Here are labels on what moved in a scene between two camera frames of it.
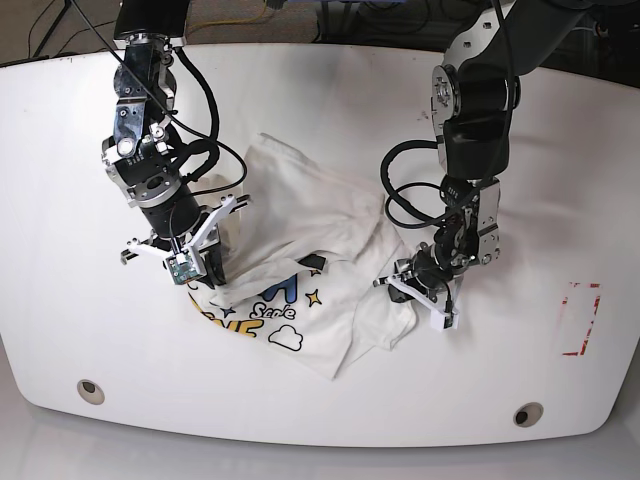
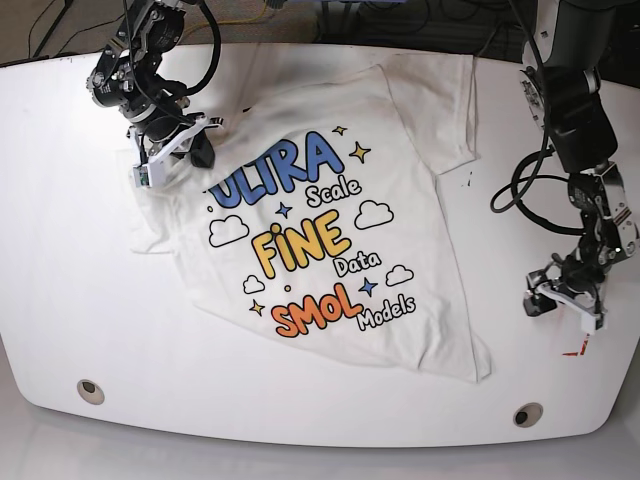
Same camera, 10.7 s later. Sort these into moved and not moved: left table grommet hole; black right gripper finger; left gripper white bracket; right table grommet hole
Moved: black right gripper finger; left gripper white bracket
Not moved: right table grommet hole; left table grommet hole
